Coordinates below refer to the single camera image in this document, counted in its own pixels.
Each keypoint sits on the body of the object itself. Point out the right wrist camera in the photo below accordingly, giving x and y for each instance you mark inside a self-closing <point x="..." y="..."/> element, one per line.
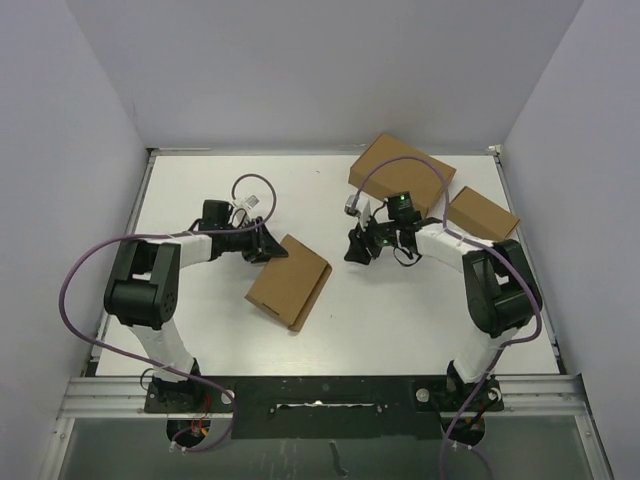
<point x="359" y="208"/>

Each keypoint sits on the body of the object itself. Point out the small closed cardboard box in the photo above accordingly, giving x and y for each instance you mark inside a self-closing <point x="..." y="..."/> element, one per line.
<point x="480" y="217"/>

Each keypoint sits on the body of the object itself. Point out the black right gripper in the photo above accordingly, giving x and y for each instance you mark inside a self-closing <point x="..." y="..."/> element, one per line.
<point x="357" y="250"/>

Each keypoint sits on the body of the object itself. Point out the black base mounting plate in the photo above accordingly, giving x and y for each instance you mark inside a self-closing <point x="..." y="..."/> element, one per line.
<point x="330" y="407"/>

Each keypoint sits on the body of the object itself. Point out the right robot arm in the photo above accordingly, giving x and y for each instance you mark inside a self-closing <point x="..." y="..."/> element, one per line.
<point x="500" y="291"/>

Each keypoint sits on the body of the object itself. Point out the large closed cardboard box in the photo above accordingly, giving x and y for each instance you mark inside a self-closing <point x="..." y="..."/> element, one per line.
<point x="409" y="175"/>

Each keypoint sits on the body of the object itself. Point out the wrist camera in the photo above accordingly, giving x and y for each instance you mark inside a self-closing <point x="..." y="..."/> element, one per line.
<point x="247" y="203"/>
<point x="359" y="208"/>

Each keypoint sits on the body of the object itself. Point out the aluminium table frame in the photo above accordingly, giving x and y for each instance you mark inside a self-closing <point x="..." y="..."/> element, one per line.
<point x="380" y="319"/>

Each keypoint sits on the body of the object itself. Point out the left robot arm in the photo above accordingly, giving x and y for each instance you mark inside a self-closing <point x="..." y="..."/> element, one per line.
<point x="142" y="290"/>

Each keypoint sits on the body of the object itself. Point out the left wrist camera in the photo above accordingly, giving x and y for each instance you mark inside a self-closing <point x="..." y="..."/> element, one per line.
<point x="247" y="203"/>

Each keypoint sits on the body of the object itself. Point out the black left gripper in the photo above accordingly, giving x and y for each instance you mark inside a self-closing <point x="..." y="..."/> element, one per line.
<point x="262" y="246"/>

